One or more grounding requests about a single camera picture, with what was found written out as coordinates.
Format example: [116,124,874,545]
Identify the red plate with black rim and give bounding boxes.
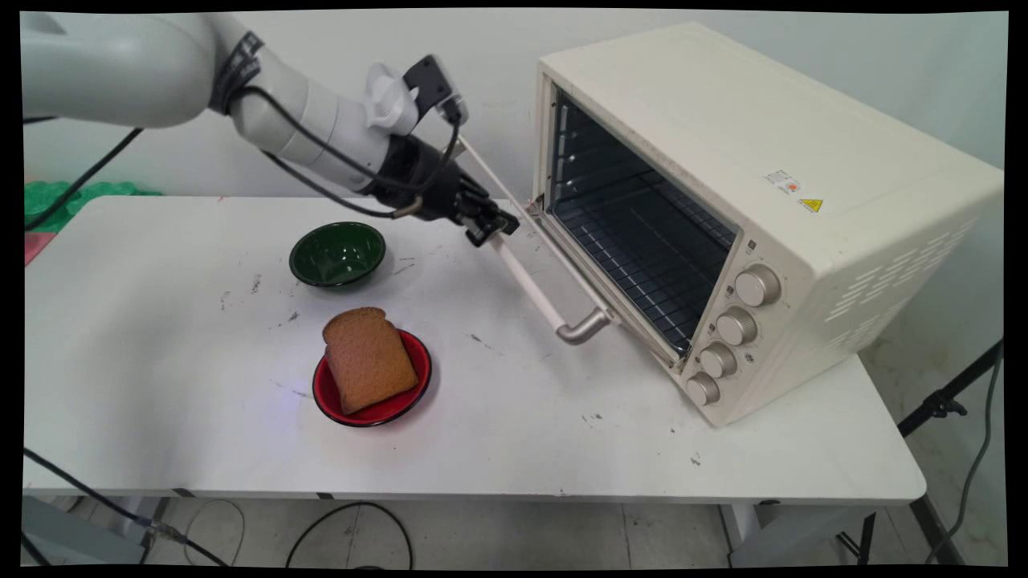
[312,328,434,428]

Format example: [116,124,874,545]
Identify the white table leg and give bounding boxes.
[719,501,878,568]

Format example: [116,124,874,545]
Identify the cream toaster oven body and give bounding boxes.
[532,22,1005,428]

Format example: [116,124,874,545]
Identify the dark green bowl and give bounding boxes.
[289,222,387,289]

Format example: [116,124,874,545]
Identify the black floor cable with connector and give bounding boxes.
[22,447,230,568]

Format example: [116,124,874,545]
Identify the black tripod stand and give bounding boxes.
[838,340,1005,567]

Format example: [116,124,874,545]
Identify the grey table leg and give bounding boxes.
[22,493,171,568]

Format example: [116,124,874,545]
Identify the green plastic objects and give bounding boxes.
[24,181,165,234]

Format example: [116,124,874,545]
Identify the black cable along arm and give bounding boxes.
[228,84,464,220]

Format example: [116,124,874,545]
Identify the black looped floor cable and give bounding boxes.
[285,502,415,570]

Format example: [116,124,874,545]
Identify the grey hanging cable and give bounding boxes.
[926,353,1004,564]

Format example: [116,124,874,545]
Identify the oven glass door with handle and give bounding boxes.
[455,133,693,375]

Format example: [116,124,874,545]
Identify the pink foam mat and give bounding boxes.
[24,231,59,267]

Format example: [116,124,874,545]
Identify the silver oven knob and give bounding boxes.
[735,265,782,308]
[716,307,760,348]
[686,372,722,407]
[699,343,739,379]

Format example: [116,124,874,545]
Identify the brown bread slice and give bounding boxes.
[323,307,420,416]

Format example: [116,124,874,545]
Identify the thin grey looped cable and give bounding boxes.
[182,498,247,564]

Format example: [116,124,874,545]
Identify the black cable behind arm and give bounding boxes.
[23,116,145,231]

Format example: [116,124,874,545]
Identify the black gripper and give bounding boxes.
[361,135,521,248]

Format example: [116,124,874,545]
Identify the wire oven rack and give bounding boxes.
[553,193,736,356]

